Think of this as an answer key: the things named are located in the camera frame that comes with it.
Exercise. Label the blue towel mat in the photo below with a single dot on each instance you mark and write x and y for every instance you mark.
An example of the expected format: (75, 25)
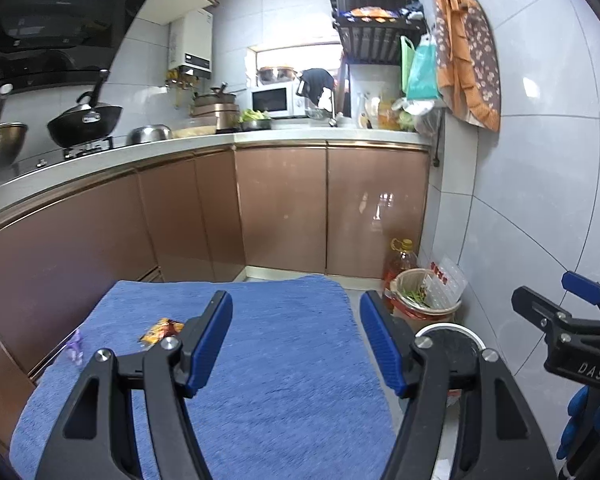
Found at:
(290, 360)

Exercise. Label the teal plastic bag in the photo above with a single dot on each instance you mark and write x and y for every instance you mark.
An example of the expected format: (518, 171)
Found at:
(425, 75)

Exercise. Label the gas stove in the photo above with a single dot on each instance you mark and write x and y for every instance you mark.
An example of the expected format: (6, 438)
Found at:
(75, 152)

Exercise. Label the pale plastic food container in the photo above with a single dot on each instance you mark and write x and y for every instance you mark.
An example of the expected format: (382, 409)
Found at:
(194, 130)

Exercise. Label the green plastic bag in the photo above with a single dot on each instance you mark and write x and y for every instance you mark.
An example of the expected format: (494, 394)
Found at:
(406, 60)

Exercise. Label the clear bag of groceries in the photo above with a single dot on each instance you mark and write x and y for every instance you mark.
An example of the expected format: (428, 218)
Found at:
(420, 120)

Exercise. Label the steel faucet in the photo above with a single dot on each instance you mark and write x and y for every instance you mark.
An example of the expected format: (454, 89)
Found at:
(332, 107)

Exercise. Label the brown bin with vegetable scraps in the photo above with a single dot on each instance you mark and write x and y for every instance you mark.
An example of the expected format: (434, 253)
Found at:
(420, 315)

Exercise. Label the brown electric cooker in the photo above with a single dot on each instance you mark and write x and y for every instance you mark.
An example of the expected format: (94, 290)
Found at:
(215, 112)

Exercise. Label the yellow juice bottle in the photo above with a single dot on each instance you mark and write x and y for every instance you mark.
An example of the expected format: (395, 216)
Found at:
(386, 116)

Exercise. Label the person's right hand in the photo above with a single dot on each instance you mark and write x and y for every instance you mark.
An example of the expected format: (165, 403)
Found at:
(577, 420)

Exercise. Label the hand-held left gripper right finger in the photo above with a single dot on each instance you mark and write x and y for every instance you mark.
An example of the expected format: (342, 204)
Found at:
(385, 345)

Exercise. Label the orange snack wrapper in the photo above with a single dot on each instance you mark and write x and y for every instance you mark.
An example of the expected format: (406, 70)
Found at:
(160, 331)

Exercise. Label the black range hood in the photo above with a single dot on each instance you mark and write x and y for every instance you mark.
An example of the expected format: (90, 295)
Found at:
(55, 20)

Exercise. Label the black wok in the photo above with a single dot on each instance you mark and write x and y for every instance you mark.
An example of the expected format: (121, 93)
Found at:
(82, 122)

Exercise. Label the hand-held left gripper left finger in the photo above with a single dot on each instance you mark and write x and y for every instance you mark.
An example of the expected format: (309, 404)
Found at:
(207, 345)

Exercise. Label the clear plastic packaging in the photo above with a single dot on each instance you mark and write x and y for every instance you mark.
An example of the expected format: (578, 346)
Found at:
(447, 280)

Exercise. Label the cooking oil bottle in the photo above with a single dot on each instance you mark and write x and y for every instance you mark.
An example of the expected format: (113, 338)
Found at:
(402, 262)

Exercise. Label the steel pot with ladle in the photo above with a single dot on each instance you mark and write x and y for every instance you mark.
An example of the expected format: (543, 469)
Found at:
(0, 137)

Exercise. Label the steel bowl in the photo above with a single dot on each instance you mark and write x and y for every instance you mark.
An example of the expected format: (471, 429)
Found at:
(150, 134)

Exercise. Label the orange and brown apron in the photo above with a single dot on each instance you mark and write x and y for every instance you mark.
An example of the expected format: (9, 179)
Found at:
(472, 60)

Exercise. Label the white microwave oven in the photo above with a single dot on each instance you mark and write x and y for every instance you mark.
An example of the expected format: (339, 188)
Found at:
(275, 100)

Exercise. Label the bowl of green vegetables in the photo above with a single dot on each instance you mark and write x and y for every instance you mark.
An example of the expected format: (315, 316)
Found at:
(255, 119)

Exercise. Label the dark hanging cloth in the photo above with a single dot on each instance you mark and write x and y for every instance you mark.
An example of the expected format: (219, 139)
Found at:
(317, 82)

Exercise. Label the white plastic bottle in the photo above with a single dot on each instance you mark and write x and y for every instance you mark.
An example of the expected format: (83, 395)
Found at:
(364, 112)

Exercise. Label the copper kitchen base cabinet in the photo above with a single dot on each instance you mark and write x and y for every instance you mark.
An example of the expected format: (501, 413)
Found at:
(280, 205)

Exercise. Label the white water heater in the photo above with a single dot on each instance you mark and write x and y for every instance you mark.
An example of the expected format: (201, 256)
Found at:
(192, 40)

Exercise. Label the black wall rack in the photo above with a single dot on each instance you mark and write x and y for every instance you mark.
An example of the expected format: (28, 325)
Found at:
(375, 40)

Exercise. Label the orange snack packets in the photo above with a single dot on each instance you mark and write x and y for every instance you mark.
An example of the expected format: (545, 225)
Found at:
(372, 13)

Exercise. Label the white-rimmed bin with black liner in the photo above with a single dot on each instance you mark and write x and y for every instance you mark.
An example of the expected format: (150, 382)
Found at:
(455, 345)

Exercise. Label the purple plastic wrapper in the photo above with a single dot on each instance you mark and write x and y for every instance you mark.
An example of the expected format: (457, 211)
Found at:
(75, 347)

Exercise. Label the steel pot with lid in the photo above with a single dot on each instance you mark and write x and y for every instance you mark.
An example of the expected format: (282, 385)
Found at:
(277, 75)

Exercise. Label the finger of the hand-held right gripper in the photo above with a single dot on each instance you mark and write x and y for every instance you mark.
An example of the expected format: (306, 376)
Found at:
(535, 302)
(580, 282)

